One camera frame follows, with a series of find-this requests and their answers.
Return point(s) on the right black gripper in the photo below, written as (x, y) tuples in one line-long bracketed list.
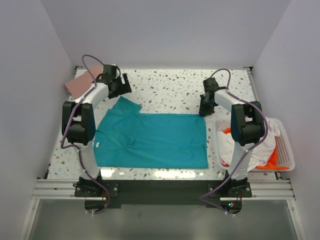
[(203, 111)]

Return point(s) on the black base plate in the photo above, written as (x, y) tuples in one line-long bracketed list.
[(231, 206)]

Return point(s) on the folded pink t shirt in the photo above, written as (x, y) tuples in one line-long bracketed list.
[(81, 84)]

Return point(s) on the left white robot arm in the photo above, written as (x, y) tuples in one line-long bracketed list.
[(78, 127)]

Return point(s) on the orange t shirt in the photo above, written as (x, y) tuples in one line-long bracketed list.
[(271, 160)]

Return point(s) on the white plastic basket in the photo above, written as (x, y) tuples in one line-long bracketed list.
[(274, 154)]

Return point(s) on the white t shirt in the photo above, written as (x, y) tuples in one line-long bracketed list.
[(265, 145)]

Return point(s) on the teal t shirt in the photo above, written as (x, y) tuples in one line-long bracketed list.
[(128, 138)]

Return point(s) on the aluminium front rail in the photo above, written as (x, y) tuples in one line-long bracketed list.
[(255, 189)]

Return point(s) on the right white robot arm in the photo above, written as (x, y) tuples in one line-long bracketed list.
[(248, 125)]

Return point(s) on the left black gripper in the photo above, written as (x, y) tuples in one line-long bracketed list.
[(124, 88)]

